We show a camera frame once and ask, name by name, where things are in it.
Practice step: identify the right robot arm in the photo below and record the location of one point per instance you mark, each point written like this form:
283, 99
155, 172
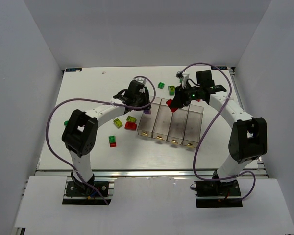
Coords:
248, 139

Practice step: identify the red rounded lego brick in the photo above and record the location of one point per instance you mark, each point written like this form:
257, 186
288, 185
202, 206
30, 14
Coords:
130, 126

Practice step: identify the left blue label sticker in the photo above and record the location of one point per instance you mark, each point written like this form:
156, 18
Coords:
73, 69

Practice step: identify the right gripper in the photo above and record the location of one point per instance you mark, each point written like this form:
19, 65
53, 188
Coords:
179, 97

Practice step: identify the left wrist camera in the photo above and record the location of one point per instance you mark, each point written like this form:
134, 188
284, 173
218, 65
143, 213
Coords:
140, 83

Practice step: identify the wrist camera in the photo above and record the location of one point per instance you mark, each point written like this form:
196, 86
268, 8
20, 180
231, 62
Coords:
183, 77
140, 83

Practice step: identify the purple lego brick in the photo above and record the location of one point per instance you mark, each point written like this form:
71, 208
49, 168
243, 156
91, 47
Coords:
147, 111

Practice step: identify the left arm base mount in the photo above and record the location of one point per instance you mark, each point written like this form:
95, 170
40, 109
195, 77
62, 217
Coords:
75, 195

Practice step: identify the blue label sticker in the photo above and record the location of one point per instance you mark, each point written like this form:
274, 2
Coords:
73, 69
219, 68

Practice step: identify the small green lego brick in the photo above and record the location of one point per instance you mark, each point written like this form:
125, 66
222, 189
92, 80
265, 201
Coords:
161, 85

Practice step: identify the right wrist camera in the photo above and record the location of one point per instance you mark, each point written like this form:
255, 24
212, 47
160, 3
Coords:
183, 77

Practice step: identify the yellow-green stacked lego brick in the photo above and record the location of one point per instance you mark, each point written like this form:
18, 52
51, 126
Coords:
171, 90

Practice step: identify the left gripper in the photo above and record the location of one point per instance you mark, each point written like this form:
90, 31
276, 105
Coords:
142, 103

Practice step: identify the right blue label sticker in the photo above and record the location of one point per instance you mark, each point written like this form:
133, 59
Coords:
219, 68

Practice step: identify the yellow-green lego brick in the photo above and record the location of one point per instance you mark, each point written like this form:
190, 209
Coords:
117, 123
171, 90
131, 119

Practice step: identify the large red lego brick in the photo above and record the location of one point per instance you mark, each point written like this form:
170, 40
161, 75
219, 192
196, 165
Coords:
168, 102

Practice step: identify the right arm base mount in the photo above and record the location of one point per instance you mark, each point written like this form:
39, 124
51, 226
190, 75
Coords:
217, 194

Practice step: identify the clear bin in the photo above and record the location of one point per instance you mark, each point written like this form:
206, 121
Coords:
193, 126
163, 121
177, 126
147, 121

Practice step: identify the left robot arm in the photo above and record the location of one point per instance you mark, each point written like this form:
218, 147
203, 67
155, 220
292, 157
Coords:
80, 133

